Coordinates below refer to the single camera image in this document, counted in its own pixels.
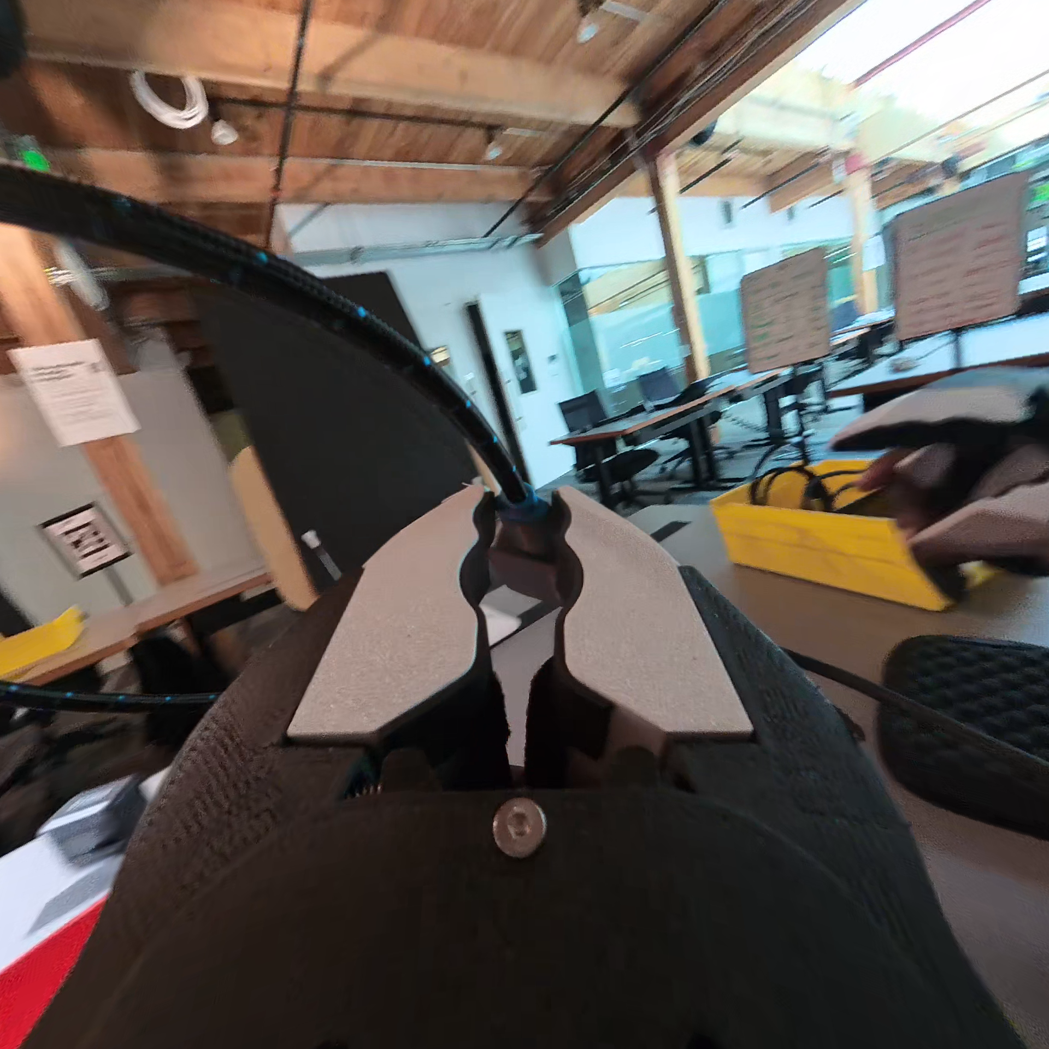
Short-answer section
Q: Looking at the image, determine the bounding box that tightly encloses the wooden office desk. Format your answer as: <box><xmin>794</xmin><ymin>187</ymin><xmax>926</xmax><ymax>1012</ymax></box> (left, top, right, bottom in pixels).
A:
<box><xmin>549</xmin><ymin>369</ymin><xmax>791</xmax><ymax>509</ymax></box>

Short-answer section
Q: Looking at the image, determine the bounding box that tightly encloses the black office chair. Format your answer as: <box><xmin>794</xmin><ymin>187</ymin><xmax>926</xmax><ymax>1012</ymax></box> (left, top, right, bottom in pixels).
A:
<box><xmin>558</xmin><ymin>390</ymin><xmax>657</xmax><ymax>493</ymax></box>

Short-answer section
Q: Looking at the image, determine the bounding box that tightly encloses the thin black cable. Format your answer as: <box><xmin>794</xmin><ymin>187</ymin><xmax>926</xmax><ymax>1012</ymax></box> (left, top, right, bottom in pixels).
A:
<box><xmin>778</xmin><ymin>646</ymin><xmax>1049</xmax><ymax>749</ymax></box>

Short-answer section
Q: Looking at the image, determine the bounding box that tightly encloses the white paper notice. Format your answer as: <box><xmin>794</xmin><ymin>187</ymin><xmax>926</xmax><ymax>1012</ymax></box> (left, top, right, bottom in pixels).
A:
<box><xmin>7</xmin><ymin>336</ymin><xmax>142</xmax><ymax>448</ymax></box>

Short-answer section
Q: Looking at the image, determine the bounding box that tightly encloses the whiteboard on stand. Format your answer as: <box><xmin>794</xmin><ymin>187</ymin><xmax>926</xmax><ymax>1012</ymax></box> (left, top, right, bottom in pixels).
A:
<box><xmin>738</xmin><ymin>246</ymin><xmax>832</xmax><ymax>374</ymax></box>
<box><xmin>890</xmin><ymin>170</ymin><xmax>1030</xmax><ymax>342</ymax></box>

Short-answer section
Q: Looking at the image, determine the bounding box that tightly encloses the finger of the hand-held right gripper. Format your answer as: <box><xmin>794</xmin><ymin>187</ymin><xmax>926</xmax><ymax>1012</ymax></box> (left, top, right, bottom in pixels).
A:
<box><xmin>897</xmin><ymin>479</ymin><xmax>1049</xmax><ymax>576</ymax></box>
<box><xmin>829</xmin><ymin>383</ymin><xmax>1039</xmax><ymax>452</ymax></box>

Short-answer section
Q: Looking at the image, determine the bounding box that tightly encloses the black and white marker tag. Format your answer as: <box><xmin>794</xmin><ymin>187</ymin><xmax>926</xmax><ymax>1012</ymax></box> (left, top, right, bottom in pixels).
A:
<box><xmin>37</xmin><ymin>502</ymin><xmax>133</xmax><ymax>579</ymax></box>

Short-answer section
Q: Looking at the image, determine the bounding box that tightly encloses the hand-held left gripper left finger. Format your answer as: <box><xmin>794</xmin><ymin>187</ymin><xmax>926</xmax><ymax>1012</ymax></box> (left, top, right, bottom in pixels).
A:
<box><xmin>286</xmin><ymin>488</ymin><xmax>497</xmax><ymax>744</ymax></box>

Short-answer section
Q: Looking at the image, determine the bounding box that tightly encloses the yellow plastic bin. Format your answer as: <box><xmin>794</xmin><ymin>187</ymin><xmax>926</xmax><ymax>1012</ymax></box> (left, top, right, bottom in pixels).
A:
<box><xmin>708</xmin><ymin>457</ymin><xmax>998</xmax><ymax>612</ymax></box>

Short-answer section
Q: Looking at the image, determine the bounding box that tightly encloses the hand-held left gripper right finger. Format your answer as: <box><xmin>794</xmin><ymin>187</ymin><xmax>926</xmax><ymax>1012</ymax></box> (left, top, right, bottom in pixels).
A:
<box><xmin>553</xmin><ymin>484</ymin><xmax>753</xmax><ymax>744</ymax></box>

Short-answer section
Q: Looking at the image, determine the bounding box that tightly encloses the black mouse pad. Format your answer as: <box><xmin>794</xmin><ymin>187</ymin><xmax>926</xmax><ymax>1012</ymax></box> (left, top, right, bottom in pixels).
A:
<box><xmin>875</xmin><ymin>632</ymin><xmax>1049</xmax><ymax>830</ymax></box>

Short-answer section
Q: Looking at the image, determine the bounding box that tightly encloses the blue-flecked braided hdmi cable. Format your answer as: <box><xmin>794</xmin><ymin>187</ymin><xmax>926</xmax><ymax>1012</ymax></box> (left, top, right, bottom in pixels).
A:
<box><xmin>0</xmin><ymin>161</ymin><xmax>567</xmax><ymax>715</ymax></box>

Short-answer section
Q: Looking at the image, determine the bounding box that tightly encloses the white cable coil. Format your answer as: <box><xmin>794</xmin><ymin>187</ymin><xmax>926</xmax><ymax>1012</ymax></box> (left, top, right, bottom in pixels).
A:
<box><xmin>127</xmin><ymin>69</ymin><xmax>210</xmax><ymax>129</ymax></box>

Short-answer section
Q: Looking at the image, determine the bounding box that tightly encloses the framed wall picture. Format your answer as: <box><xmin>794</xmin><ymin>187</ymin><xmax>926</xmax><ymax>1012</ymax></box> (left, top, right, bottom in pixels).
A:
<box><xmin>502</xmin><ymin>327</ymin><xmax>538</xmax><ymax>394</ymax></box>

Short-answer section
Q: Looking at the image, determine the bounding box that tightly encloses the red plastic bin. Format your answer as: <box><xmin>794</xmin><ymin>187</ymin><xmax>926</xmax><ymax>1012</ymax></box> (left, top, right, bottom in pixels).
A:
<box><xmin>0</xmin><ymin>888</ymin><xmax>113</xmax><ymax>1049</ymax></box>

